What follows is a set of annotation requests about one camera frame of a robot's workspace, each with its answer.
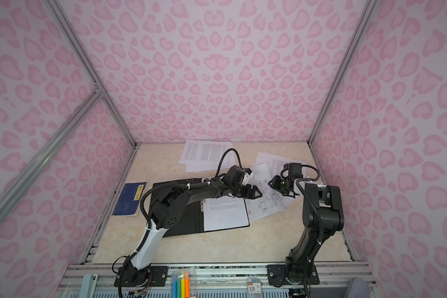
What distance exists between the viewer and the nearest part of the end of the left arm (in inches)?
31.5

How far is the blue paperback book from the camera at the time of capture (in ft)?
3.02

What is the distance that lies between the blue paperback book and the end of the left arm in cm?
47
